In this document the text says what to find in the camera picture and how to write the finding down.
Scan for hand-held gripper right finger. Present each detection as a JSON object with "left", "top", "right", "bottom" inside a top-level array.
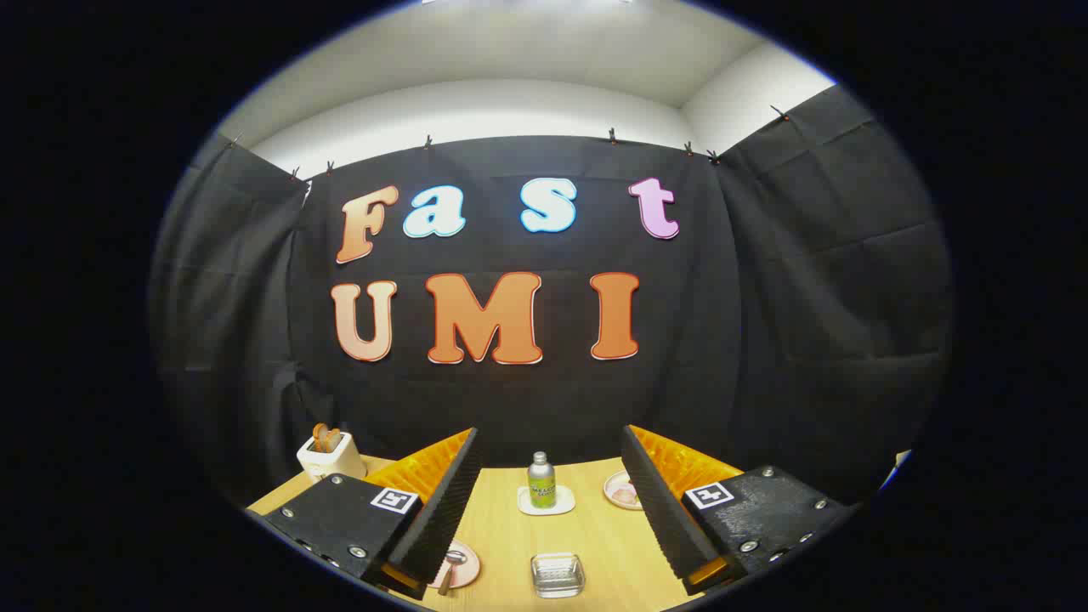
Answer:
[{"left": 620, "top": 423, "right": 855, "bottom": 596}]

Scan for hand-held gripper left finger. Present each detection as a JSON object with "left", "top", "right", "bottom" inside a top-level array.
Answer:
[{"left": 245, "top": 427, "right": 484, "bottom": 601}]

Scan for metal spoon with brown handle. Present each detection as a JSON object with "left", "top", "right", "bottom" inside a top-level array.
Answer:
[{"left": 436, "top": 549, "right": 468, "bottom": 596}]

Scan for white oval plate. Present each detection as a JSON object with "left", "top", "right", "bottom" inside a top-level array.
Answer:
[{"left": 603, "top": 470, "right": 644, "bottom": 511}]

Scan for pink round plate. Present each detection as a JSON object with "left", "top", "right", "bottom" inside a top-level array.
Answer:
[{"left": 428, "top": 540, "right": 482, "bottom": 591}]

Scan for white square coaster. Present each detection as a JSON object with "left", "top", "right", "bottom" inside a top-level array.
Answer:
[{"left": 518, "top": 484, "right": 576, "bottom": 517}]

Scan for green soda bottle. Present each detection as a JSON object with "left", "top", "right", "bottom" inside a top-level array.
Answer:
[{"left": 528, "top": 451, "right": 557, "bottom": 510}]

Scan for white toaster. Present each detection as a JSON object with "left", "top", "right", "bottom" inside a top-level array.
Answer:
[{"left": 297, "top": 431, "right": 368, "bottom": 484}]

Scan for black backdrop cloth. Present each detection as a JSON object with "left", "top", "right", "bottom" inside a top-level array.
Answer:
[{"left": 149, "top": 83, "right": 953, "bottom": 511}]

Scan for row of black clips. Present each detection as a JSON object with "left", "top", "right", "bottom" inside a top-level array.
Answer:
[{"left": 228, "top": 104, "right": 791, "bottom": 181}]

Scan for metal wire basket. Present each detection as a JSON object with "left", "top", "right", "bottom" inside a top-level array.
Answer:
[{"left": 531, "top": 552, "right": 587, "bottom": 599}]

